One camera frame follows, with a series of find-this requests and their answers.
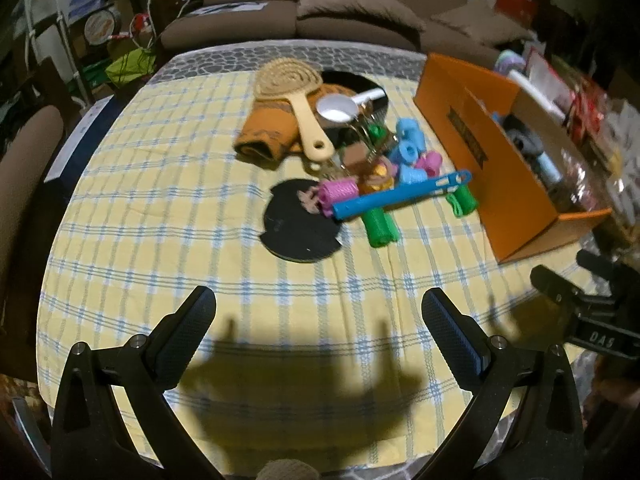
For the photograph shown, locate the blue plastic stick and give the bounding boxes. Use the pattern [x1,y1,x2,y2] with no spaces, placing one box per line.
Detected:
[331,170,473,223]

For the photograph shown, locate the red boxes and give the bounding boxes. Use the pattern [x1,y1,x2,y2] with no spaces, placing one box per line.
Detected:
[495,0,540,20]

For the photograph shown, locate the pile of colourful hair rollers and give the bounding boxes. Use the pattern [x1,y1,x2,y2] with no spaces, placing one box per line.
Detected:
[317,117,480,249]

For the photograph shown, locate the coiled dark textured belt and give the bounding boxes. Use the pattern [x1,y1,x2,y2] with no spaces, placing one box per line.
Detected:
[320,71,392,133]

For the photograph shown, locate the round dark coaster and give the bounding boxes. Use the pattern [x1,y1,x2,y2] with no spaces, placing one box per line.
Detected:
[262,178,346,262]

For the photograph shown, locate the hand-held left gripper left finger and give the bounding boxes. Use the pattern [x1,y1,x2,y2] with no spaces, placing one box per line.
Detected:
[50,286,223,480]

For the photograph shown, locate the white metal rack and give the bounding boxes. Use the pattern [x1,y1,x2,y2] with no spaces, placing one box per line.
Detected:
[52,7,88,106]

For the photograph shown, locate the green bag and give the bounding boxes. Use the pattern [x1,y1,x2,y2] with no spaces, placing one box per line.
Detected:
[101,49,157,87]

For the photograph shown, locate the navy white flat box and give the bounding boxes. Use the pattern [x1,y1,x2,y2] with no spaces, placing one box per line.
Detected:
[42,94,120,188]

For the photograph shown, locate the round red-rimmed tin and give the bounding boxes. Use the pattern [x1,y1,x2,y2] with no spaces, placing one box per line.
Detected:
[82,8,119,43]

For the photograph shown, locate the stone-pattern covered desktop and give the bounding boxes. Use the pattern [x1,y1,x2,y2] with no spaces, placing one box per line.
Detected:
[30,42,616,480]

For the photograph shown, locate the brown padded chair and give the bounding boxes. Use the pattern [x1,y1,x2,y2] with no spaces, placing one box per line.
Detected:
[0,105,66,306]

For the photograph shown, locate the orange cardboard box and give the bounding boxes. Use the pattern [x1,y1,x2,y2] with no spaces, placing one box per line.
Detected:
[412,52,613,265]

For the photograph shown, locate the beige wooden hairbrush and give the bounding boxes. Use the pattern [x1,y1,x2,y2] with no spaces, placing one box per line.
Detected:
[254,58,336,162]

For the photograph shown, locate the large brown cushion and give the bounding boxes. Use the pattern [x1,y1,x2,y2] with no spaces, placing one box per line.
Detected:
[296,0,427,50]

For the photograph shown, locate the orange patterned cloth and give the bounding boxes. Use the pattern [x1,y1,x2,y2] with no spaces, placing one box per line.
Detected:
[232,97,333,168]

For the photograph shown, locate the beige cushion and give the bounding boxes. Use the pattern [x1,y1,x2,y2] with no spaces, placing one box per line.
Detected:
[429,0,535,45]

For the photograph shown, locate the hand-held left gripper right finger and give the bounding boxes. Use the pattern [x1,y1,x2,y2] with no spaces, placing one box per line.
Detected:
[415,287,586,480]

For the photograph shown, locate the white plastic scoop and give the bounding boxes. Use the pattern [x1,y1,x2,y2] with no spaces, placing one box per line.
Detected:
[315,87,385,123]

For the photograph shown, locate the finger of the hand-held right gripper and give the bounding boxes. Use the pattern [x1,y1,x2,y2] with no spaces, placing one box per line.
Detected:
[576,248,619,275]
[530,264,584,312]

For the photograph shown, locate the papers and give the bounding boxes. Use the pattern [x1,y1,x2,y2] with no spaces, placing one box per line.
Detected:
[192,1,267,16]

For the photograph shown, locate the yellow checked tablecloth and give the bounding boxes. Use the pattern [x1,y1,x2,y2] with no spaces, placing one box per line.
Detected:
[35,67,601,461]

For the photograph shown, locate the pastel round container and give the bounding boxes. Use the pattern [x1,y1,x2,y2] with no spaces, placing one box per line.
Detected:
[494,50,527,73]

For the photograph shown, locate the red packets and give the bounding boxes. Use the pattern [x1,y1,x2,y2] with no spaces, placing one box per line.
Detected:
[567,80,611,143]

